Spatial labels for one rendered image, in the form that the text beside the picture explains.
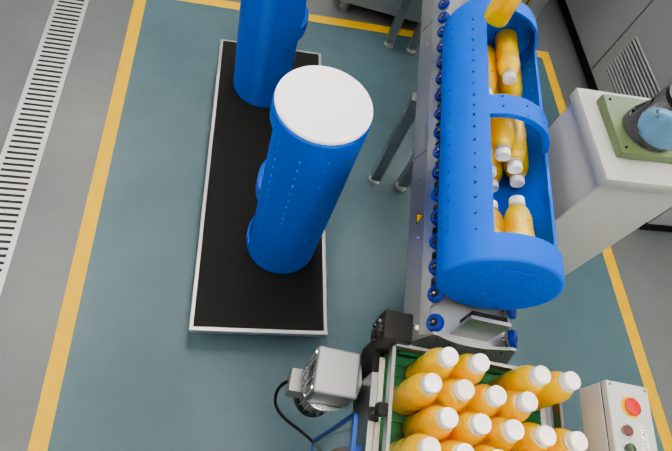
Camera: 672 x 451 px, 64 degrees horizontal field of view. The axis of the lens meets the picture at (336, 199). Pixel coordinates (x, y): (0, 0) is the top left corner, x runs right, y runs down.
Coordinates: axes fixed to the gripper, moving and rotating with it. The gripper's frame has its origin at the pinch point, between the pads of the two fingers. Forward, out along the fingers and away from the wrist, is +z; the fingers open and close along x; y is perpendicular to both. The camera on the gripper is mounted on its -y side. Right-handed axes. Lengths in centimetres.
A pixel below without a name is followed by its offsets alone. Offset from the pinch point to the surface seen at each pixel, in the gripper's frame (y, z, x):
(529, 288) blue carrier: -71, 32, -12
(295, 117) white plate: -31, 41, 47
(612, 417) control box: -96, 34, -30
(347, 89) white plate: -16, 41, 34
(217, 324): -63, 129, 57
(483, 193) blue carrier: -54, 24, 2
